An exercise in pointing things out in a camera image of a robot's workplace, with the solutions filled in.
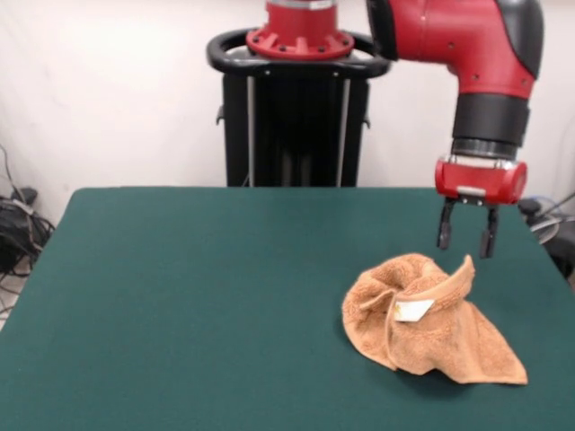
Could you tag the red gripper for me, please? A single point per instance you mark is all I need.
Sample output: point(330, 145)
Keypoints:
point(480, 177)

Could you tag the tan terry towel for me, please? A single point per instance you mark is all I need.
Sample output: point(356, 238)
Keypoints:
point(449, 345)

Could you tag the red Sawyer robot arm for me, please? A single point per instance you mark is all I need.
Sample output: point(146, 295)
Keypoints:
point(431, 27)

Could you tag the dark green table cloth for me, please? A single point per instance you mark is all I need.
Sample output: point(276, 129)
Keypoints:
point(179, 292)

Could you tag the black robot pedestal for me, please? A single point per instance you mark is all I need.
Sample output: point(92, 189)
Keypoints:
point(296, 125)

